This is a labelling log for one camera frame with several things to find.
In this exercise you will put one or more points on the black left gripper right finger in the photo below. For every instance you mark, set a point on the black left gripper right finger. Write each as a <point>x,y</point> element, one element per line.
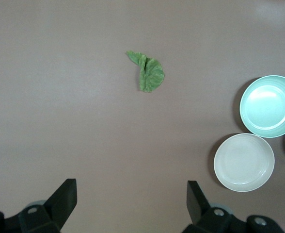
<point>198,208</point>

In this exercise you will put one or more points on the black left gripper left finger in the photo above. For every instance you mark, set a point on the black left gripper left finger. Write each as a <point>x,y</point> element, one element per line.
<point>60,206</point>

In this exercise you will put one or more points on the green lettuce leaf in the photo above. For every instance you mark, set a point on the green lettuce leaf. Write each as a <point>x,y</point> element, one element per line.
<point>152,75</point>

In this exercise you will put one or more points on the beige plate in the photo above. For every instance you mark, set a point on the beige plate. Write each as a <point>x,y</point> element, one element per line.
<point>244,162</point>

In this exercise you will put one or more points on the mint green plate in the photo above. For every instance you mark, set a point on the mint green plate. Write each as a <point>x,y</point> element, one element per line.
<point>266,106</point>

